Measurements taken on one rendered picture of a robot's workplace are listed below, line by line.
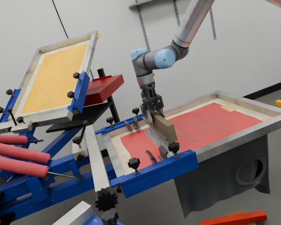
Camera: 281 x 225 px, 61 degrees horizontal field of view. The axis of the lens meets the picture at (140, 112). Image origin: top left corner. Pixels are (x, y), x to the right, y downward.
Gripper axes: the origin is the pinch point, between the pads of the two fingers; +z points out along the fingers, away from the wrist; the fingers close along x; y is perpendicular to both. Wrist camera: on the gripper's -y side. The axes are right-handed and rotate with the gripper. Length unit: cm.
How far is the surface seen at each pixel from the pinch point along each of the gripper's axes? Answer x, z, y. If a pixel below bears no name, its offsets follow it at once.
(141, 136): -7.3, 9.5, -11.7
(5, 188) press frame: -72, 3, 2
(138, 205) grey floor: -16, 105, -81
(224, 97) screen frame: 48, 8, -17
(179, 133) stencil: 9.6, 9.6, 0.5
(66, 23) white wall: -21, -70, -200
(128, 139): -13.7, 9.5, -14.7
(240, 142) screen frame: 23.6, 8.5, 29.1
